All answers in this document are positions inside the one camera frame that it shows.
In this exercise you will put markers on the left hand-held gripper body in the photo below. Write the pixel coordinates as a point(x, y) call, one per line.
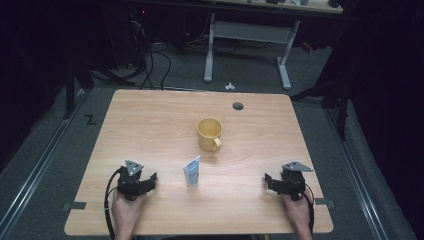
point(130, 185)

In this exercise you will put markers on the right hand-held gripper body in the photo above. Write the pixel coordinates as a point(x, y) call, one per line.
point(293, 183)

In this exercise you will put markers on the white and blue toothpaste tube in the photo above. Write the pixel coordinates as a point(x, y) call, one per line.
point(192, 171)

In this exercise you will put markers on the yellow mug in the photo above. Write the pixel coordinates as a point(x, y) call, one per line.
point(209, 133)

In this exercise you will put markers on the person's left hand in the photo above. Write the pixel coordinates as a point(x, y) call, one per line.
point(126, 210)

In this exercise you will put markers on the person's right hand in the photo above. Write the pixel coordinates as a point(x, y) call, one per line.
point(298, 211)

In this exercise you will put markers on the grey tape strip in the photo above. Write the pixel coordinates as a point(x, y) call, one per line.
point(325, 202)
point(76, 205)

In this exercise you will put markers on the round dark table grommet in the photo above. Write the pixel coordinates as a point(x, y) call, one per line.
point(238, 106)

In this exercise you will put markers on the black metal stand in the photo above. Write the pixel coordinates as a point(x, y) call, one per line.
point(69, 90)
point(343, 110)

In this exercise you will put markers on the white paper scrap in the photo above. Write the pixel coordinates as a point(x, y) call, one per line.
point(229, 86)

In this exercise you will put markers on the small red object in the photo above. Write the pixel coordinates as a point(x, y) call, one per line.
point(307, 47)

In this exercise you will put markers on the white-legged background desk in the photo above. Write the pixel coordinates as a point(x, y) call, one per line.
point(250, 31)

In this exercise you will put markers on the metal floor rail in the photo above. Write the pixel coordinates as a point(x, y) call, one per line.
point(356, 173)
point(40, 170)

